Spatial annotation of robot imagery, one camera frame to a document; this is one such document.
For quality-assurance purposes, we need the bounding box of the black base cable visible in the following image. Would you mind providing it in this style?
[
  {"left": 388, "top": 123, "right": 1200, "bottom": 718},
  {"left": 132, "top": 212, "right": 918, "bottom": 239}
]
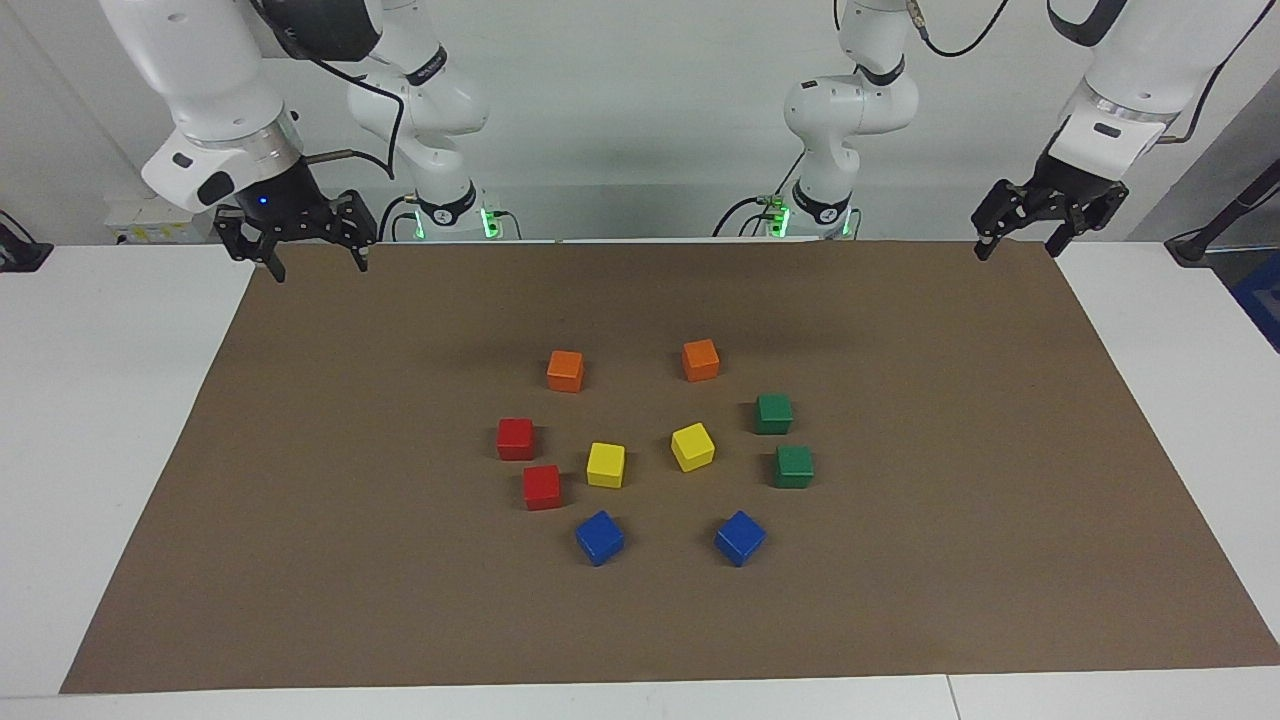
[
  {"left": 377, "top": 194, "right": 421, "bottom": 243},
  {"left": 712, "top": 150, "right": 806, "bottom": 239}
]

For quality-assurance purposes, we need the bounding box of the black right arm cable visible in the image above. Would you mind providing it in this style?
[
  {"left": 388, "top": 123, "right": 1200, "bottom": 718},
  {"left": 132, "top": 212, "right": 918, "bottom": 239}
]
[{"left": 250, "top": 0, "right": 408, "bottom": 181}]

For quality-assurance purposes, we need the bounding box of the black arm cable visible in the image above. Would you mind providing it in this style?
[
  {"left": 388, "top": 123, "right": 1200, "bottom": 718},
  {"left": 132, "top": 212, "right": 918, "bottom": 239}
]
[
  {"left": 905, "top": 0, "right": 1011, "bottom": 59},
  {"left": 250, "top": 0, "right": 408, "bottom": 181}
]

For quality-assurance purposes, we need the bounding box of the white power strip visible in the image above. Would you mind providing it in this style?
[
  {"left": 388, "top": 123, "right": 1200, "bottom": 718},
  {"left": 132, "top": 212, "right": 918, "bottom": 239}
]
[{"left": 105, "top": 195, "right": 217, "bottom": 246}]

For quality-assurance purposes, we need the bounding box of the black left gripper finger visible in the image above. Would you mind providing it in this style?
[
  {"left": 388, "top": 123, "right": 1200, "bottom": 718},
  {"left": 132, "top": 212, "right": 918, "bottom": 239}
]
[
  {"left": 972, "top": 180, "right": 1041, "bottom": 263},
  {"left": 1045, "top": 188, "right": 1129, "bottom": 259}
]

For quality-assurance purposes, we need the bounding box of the brown table mat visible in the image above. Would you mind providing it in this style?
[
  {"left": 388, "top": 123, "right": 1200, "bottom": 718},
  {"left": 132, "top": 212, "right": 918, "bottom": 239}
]
[{"left": 60, "top": 238, "right": 1280, "bottom": 695}]

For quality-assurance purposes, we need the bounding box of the blue wooden cube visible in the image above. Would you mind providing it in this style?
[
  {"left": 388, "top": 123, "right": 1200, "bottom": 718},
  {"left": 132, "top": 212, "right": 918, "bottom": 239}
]
[
  {"left": 574, "top": 510, "right": 626, "bottom": 568},
  {"left": 714, "top": 510, "right": 768, "bottom": 568}
]

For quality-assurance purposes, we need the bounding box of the blue plastic bin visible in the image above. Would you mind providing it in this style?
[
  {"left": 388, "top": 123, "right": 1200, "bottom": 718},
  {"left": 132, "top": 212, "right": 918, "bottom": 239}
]
[{"left": 1230, "top": 250, "right": 1280, "bottom": 353}]

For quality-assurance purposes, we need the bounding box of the yellow wooden cube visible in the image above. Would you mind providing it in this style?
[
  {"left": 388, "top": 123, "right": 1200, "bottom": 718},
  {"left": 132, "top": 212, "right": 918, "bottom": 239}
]
[
  {"left": 586, "top": 442, "right": 627, "bottom": 490},
  {"left": 670, "top": 422, "right": 717, "bottom": 473}
]

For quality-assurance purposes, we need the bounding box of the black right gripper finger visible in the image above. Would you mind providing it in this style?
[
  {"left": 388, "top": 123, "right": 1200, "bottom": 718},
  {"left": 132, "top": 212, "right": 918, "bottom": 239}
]
[
  {"left": 215, "top": 205, "right": 288, "bottom": 284},
  {"left": 335, "top": 190, "right": 379, "bottom": 273}
]

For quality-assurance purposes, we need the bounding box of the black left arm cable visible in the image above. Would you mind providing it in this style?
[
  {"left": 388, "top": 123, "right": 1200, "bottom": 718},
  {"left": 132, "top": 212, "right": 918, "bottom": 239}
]
[{"left": 905, "top": 0, "right": 1011, "bottom": 59}]

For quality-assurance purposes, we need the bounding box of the black clamp mount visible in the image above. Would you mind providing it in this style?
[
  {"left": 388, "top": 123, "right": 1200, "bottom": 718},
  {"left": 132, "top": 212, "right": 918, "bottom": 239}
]
[{"left": 0, "top": 210, "right": 53, "bottom": 273}]

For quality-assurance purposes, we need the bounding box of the black stand pole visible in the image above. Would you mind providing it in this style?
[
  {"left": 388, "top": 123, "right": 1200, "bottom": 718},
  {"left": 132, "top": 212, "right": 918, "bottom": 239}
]
[{"left": 1165, "top": 158, "right": 1280, "bottom": 266}]

